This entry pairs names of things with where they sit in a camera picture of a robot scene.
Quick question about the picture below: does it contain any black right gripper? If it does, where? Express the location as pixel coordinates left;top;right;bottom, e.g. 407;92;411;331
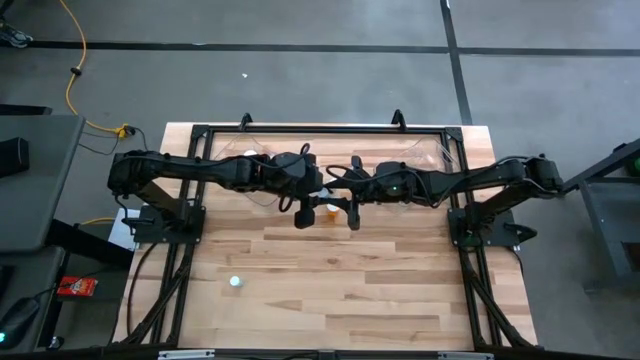
333;155;381;232

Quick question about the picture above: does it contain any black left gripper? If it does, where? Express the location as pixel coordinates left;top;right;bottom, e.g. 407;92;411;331
279;152;335;230

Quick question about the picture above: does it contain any clear plastic bin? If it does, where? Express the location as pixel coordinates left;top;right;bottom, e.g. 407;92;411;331
209;133;300;208
372;135;461;216

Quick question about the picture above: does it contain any white box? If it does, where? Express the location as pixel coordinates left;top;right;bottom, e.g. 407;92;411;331
107;207;140;251

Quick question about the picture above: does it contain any black metal stand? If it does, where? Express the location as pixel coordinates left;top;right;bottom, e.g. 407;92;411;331
552;137;640;294

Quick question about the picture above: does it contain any red cardboard box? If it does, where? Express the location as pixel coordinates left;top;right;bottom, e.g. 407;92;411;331
56;275;99;298

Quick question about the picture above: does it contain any dark grey side desk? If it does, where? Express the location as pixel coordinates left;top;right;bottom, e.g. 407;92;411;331
0;247;69;351

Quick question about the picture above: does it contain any black box on desk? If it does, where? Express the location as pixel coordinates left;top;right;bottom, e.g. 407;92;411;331
0;137;30;179

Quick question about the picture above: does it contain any black computer mouse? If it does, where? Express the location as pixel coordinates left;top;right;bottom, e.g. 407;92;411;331
0;295;41;351

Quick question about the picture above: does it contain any person's shoe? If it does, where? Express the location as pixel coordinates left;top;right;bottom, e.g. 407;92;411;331
0;22;34;49

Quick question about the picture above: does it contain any black metal table frame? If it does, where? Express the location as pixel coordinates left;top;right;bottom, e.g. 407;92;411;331
113;123;539;351

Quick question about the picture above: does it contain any thin black floor cable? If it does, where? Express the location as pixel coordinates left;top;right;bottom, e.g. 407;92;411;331
78;127;160;162

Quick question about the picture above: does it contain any silver metal bracket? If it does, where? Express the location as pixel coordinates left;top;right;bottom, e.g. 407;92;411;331
437;351;496;360
157;349;217;360

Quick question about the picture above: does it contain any black curved power cable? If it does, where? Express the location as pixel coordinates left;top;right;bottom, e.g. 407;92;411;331
125;243;160;337

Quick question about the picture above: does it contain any yellow extension cable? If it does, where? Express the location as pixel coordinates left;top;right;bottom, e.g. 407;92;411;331
58;0;132;139

